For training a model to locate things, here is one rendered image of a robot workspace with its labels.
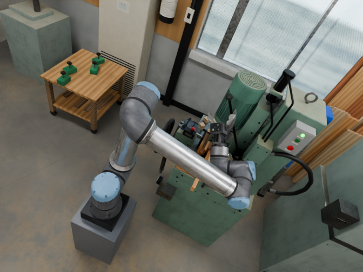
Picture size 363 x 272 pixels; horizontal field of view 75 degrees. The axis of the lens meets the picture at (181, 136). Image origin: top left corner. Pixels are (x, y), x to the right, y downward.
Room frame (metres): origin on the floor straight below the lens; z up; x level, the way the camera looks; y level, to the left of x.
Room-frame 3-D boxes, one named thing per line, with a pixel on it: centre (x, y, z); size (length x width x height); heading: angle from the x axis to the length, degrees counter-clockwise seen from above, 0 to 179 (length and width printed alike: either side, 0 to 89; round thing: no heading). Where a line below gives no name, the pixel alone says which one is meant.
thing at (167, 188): (0.89, -0.05, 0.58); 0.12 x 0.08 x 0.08; 83
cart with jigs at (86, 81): (1.83, 1.13, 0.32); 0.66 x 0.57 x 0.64; 178
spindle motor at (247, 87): (1.14, -0.22, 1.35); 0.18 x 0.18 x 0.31
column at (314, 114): (1.11, -0.51, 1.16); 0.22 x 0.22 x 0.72; 83
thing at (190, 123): (1.17, -0.03, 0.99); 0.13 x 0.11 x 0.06; 173
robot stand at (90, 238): (0.61, 0.26, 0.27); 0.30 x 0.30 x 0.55; 87
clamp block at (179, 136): (1.18, -0.03, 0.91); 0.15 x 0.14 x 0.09; 173
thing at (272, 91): (1.12, -0.36, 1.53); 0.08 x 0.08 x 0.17; 83
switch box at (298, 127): (0.96, -0.52, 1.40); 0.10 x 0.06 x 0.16; 83
